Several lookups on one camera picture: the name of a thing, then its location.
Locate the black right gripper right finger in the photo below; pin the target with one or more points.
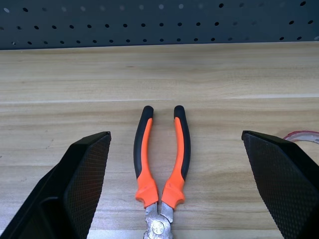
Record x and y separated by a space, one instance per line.
286 179

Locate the dark blue perforated pegboard panel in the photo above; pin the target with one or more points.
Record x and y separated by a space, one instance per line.
159 22

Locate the orange and black pliers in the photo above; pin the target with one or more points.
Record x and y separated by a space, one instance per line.
147 174

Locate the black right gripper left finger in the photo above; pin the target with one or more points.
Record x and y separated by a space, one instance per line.
62 189

